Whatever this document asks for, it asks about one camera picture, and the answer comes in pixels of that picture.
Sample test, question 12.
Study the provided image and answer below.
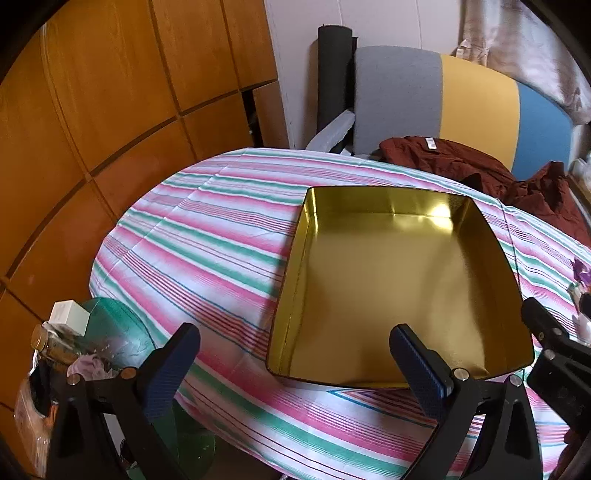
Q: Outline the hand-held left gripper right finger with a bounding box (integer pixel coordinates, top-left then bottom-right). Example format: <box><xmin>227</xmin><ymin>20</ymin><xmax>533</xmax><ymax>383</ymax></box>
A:
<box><xmin>389</xmin><ymin>324</ymin><xmax>544</xmax><ymax>480</ymax></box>

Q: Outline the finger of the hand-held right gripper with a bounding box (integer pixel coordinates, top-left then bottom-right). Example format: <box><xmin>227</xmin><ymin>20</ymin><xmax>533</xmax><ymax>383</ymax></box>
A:
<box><xmin>521</xmin><ymin>296</ymin><xmax>573</xmax><ymax>361</ymax></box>

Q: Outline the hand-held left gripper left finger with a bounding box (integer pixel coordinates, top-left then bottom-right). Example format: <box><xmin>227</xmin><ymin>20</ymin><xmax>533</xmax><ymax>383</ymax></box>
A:
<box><xmin>48</xmin><ymin>322</ymin><xmax>201</xmax><ymax>480</ymax></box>

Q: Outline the gold tin box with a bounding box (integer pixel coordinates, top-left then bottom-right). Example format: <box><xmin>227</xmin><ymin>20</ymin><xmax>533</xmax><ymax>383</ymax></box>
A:
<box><xmin>265</xmin><ymin>186</ymin><xmax>536</xmax><ymax>390</ymax></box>

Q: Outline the green plastic stool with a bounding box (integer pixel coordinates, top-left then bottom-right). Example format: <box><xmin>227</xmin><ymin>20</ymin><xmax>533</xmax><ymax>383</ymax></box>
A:
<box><xmin>76</xmin><ymin>296</ymin><xmax>218</xmax><ymax>480</ymax></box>

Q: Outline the pink cloth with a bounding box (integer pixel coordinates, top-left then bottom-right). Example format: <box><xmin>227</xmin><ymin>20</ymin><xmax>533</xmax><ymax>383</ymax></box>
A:
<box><xmin>67</xmin><ymin>354</ymin><xmax>118</xmax><ymax>381</ymax></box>

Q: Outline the small white box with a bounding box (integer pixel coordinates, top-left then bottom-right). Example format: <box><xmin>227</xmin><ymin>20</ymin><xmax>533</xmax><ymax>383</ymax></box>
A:
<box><xmin>48</xmin><ymin>300</ymin><xmax>90</xmax><ymax>337</ymax></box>

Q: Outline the clear plastic bag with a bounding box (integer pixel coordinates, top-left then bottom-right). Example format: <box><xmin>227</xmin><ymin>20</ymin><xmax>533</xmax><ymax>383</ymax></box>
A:
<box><xmin>14</xmin><ymin>364</ymin><xmax>61</xmax><ymax>476</ymax></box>

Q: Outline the striped tablecloth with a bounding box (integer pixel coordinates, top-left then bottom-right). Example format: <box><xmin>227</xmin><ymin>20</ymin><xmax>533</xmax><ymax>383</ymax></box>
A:
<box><xmin>89</xmin><ymin>147</ymin><xmax>591</xmax><ymax>480</ymax></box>

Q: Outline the dark red garment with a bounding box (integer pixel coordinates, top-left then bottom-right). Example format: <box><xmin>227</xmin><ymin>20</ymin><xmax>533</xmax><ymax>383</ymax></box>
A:
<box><xmin>379</xmin><ymin>136</ymin><xmax>591</xmax><ymax>243</ymax></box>

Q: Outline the grey yellow blue chair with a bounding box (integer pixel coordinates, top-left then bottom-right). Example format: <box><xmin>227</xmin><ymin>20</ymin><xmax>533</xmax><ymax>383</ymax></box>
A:
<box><xmin>353</xmin><ymin>45</ymin><xmax>573</xmax><ymax>183</ymax></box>

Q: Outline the white foam wrapped armrest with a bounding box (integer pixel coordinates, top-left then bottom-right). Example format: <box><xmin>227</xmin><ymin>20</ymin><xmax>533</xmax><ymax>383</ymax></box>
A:
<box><xmin>305</xmin><ymin>108</ymin><xmax>356</xmax><ymax>153</ymax></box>

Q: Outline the pale curtain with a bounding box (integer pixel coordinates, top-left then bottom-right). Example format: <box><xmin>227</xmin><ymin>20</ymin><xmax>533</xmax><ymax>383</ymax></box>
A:
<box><xmin>455</xmin><ymin>0</ymin><xmax>591</xmax><ymax>125</ymax></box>

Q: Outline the wooden cabinet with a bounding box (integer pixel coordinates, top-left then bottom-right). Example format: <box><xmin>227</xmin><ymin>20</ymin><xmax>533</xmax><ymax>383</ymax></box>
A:
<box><xmin>0</xmin><ymin>0</ymin><xmax>289</xmax><ymax>416</ymax></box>

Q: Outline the black rolled mat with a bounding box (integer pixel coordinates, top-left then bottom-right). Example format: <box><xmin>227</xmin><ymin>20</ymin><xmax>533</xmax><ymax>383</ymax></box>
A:
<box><xmin>317</xmin><ymin>24</ymin><xmax>358</xmax><ymax>151</ymax></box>

